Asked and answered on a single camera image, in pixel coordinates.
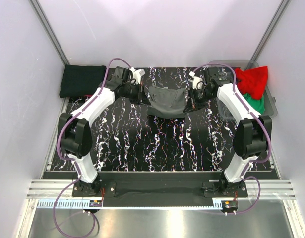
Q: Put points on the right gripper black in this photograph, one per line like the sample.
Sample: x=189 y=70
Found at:
x=192 y=103

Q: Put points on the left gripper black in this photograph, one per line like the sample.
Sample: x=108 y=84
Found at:
x=141 y=97

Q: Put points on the grey t shirt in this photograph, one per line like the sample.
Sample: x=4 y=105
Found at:
x=166 y=103

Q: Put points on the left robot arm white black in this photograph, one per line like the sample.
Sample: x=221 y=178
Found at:
x=74 y=130

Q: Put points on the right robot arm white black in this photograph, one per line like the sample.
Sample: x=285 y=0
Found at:
x=252 y=140

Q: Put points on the black marble pattern mat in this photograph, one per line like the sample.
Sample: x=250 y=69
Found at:
x=126 y=138

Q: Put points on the red t shirt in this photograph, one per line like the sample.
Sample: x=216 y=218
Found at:
x=252 y=81

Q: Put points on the folded black t shirt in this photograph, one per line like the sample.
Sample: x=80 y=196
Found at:
x=79 y=81

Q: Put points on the green t shirt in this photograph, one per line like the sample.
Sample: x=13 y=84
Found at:
x=258 y=105

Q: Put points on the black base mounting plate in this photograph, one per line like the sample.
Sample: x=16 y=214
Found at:
x=157 y=193

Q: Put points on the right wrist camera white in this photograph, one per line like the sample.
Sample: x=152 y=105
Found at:
x=197 y=82

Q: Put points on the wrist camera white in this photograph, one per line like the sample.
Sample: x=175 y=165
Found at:
x=197 y=82
x=137 y=74

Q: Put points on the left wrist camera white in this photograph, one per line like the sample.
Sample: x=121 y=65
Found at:
x=137 y=74

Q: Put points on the right aluminium corner post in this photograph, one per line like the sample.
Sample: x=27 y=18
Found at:
x=281 y=9

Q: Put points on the aluminium corner post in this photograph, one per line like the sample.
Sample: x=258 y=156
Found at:
x=281 y=9
x=49 y=31

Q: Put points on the white slotted cable duct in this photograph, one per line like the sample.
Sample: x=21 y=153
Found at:
x=88 y=204

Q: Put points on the left aluminium corner post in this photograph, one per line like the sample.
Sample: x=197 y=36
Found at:
x=49 y=31

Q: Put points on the aluminium frame rail front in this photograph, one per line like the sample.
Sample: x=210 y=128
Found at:
x=269 y=189

